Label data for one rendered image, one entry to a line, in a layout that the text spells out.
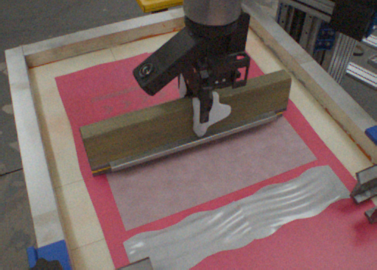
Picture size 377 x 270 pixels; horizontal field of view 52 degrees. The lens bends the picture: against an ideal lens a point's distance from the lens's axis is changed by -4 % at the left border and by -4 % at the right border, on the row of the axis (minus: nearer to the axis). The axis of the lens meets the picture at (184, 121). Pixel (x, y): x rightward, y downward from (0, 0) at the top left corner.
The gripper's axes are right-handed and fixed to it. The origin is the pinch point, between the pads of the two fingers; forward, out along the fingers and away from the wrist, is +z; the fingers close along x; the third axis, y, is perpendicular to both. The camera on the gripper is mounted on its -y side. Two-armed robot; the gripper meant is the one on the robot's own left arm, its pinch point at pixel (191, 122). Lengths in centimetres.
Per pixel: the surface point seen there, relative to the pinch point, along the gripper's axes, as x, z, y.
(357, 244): -27.9, 4.5, 14.8
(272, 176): -12.2, 4.6, 9.5
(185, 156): -2.7, 4.9, -2.0
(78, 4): 222, 99, 13
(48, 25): 205, 100, -12
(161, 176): -5.1, 5.1, -7.1
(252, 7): 29.0, 0.1, 28.9
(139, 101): 12.8, 5.0, -4.9
